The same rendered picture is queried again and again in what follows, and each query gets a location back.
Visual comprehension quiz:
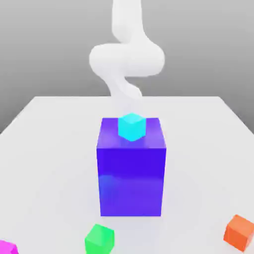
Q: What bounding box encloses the small cyan cube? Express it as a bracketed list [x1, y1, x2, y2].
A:
[118, 112, 147, 142]

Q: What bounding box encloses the small orange cube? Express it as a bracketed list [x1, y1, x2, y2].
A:
[223, 214, 254, 253]

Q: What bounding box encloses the small magenta cube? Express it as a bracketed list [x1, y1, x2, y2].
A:
[0, 239, 19, 254]

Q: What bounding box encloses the small green cube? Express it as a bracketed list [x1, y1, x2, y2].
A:
[84, 223, 115, 254]

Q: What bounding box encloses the large purple box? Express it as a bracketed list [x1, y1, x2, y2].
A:
[96, 117, 167, 217]

